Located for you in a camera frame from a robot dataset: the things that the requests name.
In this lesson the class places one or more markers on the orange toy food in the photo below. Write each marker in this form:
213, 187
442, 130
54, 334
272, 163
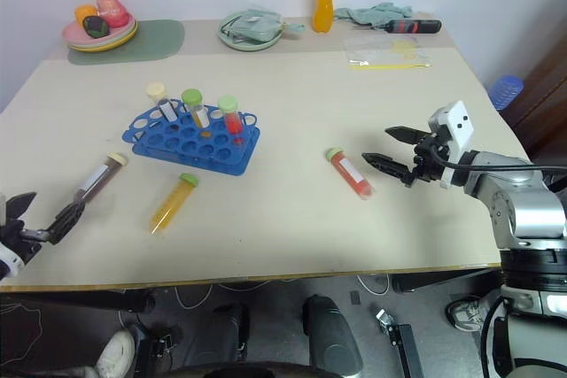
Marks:
85, 13

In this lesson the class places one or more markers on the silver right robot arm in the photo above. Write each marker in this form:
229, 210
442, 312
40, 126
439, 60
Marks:
527, 201

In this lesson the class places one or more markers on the green placemat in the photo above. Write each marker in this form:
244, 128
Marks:
155, 41

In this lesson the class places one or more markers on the clear yellow zip bag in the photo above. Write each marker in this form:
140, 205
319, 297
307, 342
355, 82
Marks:
385, 52

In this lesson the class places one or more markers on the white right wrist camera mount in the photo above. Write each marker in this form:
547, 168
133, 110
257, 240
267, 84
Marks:
460, 128

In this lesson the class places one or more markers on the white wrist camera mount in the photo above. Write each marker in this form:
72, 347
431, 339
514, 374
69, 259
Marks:
9, 264
460, 128

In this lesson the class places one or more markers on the dark toy avocado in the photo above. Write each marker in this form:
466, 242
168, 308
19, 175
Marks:
95, 26

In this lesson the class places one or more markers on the dark rounded shape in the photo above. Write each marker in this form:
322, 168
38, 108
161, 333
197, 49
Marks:
330, 334
228, 334

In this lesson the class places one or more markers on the cream cap brown liquid tube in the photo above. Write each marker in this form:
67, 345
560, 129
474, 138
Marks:
99, 176

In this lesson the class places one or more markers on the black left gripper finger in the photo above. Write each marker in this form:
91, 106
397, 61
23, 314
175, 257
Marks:
66, 221
22, 206

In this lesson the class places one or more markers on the green cap red liquid tube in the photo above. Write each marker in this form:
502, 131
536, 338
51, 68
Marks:
352, 174
232, 121

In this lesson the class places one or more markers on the blue test tube rack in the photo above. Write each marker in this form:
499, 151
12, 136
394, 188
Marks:
186, 148

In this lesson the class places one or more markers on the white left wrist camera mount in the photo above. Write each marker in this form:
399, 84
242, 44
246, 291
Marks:
9, 264

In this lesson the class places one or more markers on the pale green cloth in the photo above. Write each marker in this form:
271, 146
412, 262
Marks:
372, 14

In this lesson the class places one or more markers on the black table frame bar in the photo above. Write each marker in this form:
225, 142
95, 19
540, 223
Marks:
443, 281
88, 303

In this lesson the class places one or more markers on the pale green plate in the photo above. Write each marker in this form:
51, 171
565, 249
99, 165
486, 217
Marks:
248, 43

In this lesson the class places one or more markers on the stack of pastel plates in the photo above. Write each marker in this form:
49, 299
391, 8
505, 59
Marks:
117, 37

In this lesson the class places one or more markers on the grey white sneaker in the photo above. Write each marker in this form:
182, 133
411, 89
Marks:
465, 313

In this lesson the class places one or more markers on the cream cap dark liquid tube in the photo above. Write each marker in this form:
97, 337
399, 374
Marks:
165, 105

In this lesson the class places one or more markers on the blue ribbed plastic object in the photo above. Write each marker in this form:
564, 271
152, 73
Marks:
506, 92

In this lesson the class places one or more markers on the silver black robot torso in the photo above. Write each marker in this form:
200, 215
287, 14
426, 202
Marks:
531, 298

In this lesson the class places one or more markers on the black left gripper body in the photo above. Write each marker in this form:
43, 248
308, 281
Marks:
20, 241

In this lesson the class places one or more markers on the white shoe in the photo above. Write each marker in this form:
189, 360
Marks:
116, 353

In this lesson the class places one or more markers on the brown wooden cabinet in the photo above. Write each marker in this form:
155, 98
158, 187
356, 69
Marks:
547, 99

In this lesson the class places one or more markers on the black metal bracket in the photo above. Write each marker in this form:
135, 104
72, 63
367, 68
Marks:
405, 347

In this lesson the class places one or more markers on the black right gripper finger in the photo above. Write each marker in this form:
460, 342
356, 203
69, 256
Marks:
407, 135
392, 165

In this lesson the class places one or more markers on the pink toy food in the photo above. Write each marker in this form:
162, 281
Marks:
113, 10

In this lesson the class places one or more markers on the green cap yellow liquid tube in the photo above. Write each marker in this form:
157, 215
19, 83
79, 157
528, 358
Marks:
198, 112
170, 205

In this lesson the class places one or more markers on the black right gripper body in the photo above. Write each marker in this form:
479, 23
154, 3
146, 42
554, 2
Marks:
427, 161

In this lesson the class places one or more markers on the black red screwdriver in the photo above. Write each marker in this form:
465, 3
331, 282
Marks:
416, 27

